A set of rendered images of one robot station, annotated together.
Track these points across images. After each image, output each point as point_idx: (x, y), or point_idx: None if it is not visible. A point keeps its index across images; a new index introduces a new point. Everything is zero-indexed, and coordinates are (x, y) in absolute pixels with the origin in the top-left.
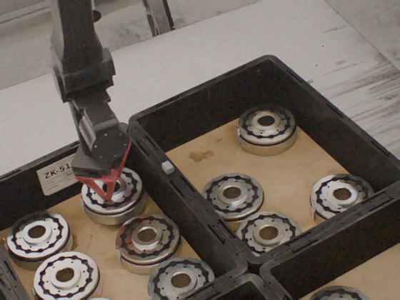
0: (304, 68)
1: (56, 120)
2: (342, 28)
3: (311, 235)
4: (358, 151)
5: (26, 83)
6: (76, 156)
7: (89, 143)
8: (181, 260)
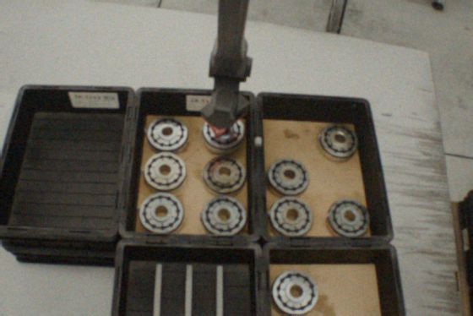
0: (392, 104)
1: None
2: (429, 92)
3: (308, 241)
4: (375, 196)
5: None
6: (207, 106)
7: (208, 112)
8: (232, 200)
